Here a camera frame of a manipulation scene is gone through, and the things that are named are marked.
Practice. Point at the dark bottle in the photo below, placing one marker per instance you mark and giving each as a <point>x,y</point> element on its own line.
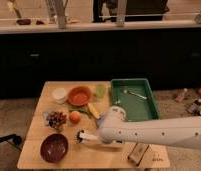
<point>194,108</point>

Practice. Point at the orange fruit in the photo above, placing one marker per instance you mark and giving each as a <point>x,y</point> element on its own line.
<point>75,117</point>

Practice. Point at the light green cup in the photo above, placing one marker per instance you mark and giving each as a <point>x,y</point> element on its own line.
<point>100,90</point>

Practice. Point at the white dish brush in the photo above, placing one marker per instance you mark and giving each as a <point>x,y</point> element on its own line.
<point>84,136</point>

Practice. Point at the orange bowl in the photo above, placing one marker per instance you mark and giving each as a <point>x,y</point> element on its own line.
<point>79,95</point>

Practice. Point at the wooden table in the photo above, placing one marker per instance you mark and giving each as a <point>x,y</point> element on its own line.
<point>86,155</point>

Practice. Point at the green plastic tray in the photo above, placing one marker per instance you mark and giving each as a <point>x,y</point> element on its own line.
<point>137,109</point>

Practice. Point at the plastic bottle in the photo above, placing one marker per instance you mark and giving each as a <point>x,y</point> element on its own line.
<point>181,96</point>

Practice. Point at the bag of nuts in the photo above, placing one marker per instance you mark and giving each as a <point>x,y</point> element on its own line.
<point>54,119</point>

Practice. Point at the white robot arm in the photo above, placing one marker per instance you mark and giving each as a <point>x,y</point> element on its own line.
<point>175,132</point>

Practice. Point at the green bean pod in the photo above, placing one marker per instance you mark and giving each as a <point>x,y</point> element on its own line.
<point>81,110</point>

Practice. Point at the yellow corn cob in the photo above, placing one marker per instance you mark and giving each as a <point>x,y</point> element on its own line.
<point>93,111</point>

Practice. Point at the metal fork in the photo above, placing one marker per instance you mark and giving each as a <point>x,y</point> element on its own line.
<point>126,91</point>

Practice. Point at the small wooden box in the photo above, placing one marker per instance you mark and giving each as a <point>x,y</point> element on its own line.
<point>136,155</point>

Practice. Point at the white cup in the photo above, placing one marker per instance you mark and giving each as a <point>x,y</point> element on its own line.
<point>59,95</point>

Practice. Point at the dark brown bowl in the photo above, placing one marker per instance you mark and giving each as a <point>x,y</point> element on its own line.
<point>54,148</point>

